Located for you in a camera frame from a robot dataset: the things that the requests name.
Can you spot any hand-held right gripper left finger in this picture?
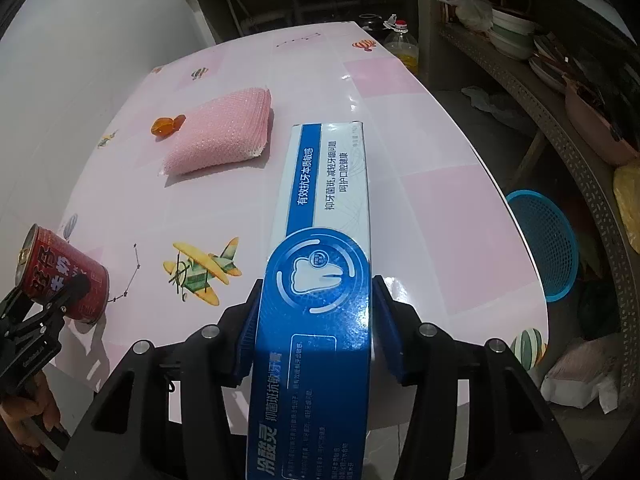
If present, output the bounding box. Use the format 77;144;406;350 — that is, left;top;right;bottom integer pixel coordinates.
54;277;264;480

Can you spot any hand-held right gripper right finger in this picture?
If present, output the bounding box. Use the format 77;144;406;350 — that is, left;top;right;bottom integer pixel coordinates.
370;275;584;480

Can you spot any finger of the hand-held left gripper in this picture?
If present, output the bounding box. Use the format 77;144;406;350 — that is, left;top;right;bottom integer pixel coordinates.
0;275;92;347

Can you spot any red drink can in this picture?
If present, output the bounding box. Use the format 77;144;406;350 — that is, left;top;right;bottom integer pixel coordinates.
15;224;110;324

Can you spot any blue toothpaste box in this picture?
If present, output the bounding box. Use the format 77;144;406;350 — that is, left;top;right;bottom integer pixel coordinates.
246;121;375;480

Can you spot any blue plastic basket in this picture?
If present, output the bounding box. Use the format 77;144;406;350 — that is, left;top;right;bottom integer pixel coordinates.
506;190;580;302

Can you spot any person's left hand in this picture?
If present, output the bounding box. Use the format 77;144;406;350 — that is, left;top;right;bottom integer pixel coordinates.
0;374;63;453

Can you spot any pink printed tablecloth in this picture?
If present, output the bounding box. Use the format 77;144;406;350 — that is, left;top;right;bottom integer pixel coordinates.
0;21;550;431

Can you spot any white sack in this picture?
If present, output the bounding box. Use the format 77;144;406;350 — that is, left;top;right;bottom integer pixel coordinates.
542;335;623;413

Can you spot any pink mesh sponge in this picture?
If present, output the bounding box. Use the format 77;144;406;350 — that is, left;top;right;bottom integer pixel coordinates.
159;87;273;177

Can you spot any amber plastic wrapper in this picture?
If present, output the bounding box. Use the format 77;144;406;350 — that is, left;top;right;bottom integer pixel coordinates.
151;115;187;137

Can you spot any white crumpled cloth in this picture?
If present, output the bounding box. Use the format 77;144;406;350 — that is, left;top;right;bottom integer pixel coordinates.
461;86;526;128

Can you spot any perforated metal shelf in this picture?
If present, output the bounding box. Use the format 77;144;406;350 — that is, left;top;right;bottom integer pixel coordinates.
437;25;640;386

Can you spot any yellow plastic bag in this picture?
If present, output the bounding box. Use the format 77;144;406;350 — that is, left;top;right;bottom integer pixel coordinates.
614;162;640;253

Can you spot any cooking oil bottle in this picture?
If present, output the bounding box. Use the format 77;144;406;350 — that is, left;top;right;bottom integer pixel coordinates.
384;20;420;73

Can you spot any pink plastic basin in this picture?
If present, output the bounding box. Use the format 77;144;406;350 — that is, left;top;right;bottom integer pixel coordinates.
565;80;640;166

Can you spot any stack of ceramic bowls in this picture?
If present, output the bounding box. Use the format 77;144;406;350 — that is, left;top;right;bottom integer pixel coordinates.
487;7;538;58

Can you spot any white knotted plastic bag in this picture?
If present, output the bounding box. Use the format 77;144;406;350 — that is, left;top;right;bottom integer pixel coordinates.
437;0;493;31

